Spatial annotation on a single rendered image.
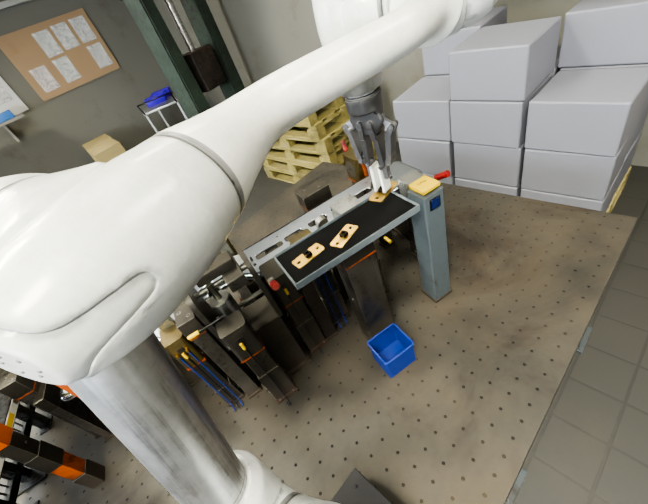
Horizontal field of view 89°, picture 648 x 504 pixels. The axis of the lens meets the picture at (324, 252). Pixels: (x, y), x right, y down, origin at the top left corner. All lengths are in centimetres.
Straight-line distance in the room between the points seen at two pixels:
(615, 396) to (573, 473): 39
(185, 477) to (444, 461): 64
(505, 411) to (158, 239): 96
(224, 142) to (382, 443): 89
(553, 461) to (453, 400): 79
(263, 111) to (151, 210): 18
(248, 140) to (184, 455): 42
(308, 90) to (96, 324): 31
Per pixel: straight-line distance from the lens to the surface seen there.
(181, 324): 92
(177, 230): 25
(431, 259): 107
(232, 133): 32
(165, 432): 52
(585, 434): 184
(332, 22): 66
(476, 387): 107
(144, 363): 46
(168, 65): 448
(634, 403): 195
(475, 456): 101
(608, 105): 193
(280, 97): 40
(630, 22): 224
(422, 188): 93
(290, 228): 122
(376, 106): 72
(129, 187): 26
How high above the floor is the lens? 167
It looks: 40 degrees down
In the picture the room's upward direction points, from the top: 22 degrees counter-clockwise
